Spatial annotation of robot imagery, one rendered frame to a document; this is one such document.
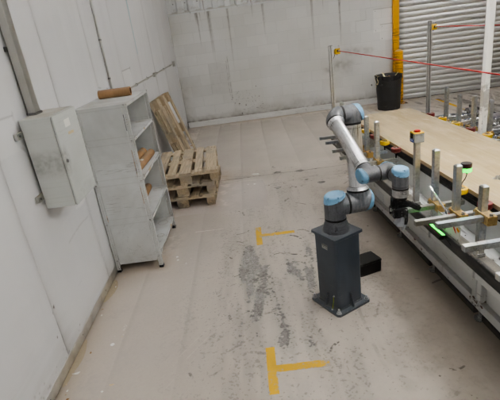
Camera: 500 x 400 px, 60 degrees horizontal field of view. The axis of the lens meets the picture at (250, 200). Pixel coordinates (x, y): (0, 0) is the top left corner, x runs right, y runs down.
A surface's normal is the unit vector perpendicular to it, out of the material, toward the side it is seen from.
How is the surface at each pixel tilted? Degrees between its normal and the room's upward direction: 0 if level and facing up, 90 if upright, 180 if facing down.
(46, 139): 90
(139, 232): 90
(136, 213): 90
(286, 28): 90
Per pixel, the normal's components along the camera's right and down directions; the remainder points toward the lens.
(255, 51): 0.03, 0.37
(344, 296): 0.51, 0.25
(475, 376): -0.13, -0.92
